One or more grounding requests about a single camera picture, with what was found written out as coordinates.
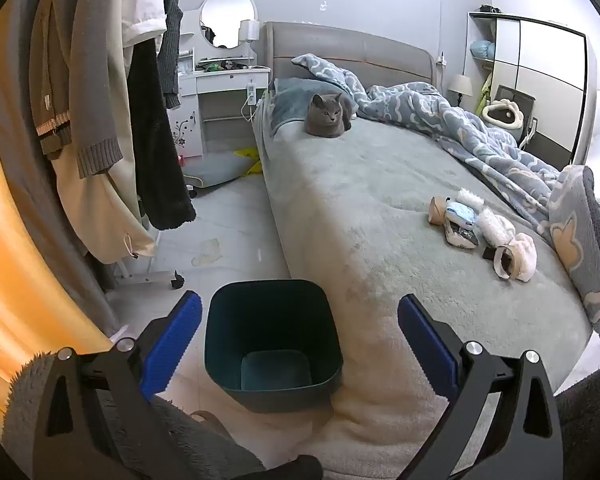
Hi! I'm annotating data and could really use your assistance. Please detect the grey floor seat cushion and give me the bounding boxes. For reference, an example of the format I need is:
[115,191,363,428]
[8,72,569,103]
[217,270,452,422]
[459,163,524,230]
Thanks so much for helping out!
[185,152,253,188]

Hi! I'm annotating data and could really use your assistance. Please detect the beige bedside lamp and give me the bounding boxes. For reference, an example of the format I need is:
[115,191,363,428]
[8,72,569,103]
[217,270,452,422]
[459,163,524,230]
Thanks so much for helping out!
[447,74,473,108]

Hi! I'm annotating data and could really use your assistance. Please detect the blue grey pillow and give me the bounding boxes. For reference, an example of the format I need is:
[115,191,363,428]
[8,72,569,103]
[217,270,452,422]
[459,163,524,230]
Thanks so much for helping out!
[269,78,358,133]

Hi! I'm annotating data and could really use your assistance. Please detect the light blue crumpled wrapper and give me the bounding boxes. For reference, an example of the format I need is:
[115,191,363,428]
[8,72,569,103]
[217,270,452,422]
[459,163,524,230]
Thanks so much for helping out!
[445,201,477,226]

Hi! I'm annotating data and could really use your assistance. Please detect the grey fleece robe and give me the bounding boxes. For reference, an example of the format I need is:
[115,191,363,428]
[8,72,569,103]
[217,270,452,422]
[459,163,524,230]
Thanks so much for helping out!
[2,350,323,480]

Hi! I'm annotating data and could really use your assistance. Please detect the white table lamp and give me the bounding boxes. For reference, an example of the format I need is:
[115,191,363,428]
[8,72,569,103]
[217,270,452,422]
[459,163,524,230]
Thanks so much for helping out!
[238,19,261,68]

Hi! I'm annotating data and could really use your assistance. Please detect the dark grey knit vest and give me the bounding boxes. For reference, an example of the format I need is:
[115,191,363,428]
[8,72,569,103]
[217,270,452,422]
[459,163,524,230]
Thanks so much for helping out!
[157,0,184,110]

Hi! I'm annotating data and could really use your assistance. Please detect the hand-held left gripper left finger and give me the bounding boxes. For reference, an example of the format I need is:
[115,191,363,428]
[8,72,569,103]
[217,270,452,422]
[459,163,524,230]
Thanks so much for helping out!
[32,290,202,480]

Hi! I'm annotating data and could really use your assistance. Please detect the hanging clothes on rack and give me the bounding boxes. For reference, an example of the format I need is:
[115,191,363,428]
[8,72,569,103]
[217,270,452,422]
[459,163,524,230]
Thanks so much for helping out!
[0,0,118,333]

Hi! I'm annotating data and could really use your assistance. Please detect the grey knit-cuff jacket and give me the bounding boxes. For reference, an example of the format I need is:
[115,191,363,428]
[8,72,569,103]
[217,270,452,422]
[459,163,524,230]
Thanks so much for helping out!
[27,0,123,179]

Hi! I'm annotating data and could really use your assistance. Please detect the cardboard roll with white tissue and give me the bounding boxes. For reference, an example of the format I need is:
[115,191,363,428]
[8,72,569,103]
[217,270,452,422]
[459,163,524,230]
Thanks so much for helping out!
[494,244,518,282]

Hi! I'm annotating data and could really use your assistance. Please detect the white and black wardrobe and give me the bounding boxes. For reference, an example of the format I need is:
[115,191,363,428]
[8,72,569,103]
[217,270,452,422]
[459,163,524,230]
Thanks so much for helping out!
[467,10,588,171]

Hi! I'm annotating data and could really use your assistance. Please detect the white vanity desk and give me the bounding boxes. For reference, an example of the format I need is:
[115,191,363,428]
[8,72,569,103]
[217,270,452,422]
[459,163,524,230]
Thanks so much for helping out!
[177,50,272,161]

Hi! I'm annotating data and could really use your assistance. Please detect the yellow plastic bag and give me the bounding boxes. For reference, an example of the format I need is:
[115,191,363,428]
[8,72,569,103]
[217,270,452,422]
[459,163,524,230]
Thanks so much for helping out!
[233,147,262,177]

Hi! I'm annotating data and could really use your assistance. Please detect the grey cat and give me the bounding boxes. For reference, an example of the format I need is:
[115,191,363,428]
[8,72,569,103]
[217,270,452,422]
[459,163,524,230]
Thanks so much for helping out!
[305,92,358,139]

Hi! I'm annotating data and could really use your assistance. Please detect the grey upholstered bed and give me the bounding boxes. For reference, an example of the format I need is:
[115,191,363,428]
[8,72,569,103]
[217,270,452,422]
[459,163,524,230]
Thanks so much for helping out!
[252,21,600,480]

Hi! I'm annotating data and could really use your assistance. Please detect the round vanity mirror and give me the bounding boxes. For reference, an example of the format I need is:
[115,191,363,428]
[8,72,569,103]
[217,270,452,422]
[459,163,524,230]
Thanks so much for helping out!
[200,0,257,50]

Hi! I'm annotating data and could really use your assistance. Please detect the cream ring cat bed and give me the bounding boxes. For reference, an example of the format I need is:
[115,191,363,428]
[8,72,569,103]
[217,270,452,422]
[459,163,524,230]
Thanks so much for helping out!
[481,100,525,136]

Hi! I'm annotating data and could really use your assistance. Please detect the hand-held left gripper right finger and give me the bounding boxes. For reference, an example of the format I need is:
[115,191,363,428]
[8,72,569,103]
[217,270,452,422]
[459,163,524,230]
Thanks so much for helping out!
[398,294,565,480]

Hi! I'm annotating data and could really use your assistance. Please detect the black tissue pack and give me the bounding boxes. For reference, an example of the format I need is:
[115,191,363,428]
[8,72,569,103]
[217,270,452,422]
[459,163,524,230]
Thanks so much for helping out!
[444,217,481,249]

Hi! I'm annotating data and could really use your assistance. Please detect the black fleece garment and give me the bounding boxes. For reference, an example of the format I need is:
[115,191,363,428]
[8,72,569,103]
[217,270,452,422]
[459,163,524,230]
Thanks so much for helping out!
[127,35,197,231]

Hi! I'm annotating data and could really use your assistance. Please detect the dark teal trash bin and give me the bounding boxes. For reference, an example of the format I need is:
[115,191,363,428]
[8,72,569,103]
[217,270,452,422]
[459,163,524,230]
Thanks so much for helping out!
[203,279,344,415]

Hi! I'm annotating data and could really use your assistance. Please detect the orange curtain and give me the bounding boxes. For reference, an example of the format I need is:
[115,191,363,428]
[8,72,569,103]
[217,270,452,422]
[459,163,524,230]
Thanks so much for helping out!
[0,10,116,411]

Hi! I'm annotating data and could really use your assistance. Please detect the empty cardboard tape roll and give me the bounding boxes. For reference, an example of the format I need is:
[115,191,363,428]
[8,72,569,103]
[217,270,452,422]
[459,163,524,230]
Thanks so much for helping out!
[428,196,451,226]

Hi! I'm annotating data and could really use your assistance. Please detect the white shirt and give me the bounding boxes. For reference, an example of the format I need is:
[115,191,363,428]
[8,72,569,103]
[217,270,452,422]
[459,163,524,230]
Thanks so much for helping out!
[121,0,167,48]

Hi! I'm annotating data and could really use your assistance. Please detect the yellow green cloth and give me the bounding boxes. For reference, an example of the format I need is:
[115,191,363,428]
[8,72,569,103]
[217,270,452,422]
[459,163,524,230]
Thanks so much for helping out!
[475,72,493,113]

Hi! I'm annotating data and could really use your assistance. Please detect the white fleece sock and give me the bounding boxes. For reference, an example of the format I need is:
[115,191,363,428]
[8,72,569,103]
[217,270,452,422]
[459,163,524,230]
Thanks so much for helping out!
[477,207,516,243]
[456,187,483,209]
[510,232,538,281]

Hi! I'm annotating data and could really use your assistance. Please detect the blue cloud-patterned fleece blanket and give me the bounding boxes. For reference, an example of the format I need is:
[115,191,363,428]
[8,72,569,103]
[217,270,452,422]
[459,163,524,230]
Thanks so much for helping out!
[291,53,600,342]

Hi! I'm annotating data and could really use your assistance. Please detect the cream long coat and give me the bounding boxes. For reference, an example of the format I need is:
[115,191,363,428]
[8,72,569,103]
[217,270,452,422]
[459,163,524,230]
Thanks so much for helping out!
[62,0,159,264]

